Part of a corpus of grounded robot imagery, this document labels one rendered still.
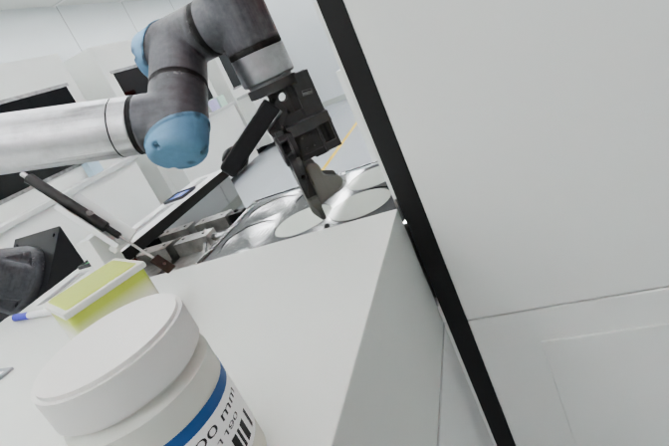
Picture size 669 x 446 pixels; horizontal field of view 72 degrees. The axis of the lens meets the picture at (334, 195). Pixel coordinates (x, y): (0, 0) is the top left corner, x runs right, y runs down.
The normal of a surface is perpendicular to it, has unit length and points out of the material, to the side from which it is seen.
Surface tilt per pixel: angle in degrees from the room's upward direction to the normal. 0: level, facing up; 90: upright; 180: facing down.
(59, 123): 63
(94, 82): 90
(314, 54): 90
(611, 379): 90
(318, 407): 0
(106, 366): 0
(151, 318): 0
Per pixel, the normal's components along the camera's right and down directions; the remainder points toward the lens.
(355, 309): -0.40, -0.87
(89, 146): 0.11, 0.65
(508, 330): -0.24, 0.41
